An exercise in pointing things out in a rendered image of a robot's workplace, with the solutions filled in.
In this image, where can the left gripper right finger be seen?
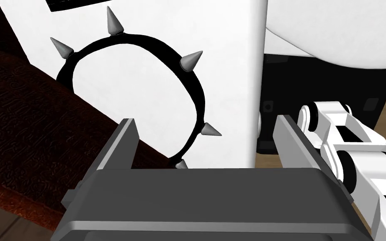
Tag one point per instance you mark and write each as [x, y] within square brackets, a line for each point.
[291, 147]

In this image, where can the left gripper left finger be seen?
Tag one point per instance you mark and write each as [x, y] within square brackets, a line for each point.
[117, 149]

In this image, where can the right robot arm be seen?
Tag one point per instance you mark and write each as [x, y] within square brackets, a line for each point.
[333, 117]

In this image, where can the brown textured table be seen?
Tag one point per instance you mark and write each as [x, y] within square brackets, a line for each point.
[29, 117]

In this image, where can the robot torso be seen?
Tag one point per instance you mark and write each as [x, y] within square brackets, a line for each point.
[233, 67]

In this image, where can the black spiked collar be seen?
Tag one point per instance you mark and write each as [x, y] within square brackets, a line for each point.
[146, 40]

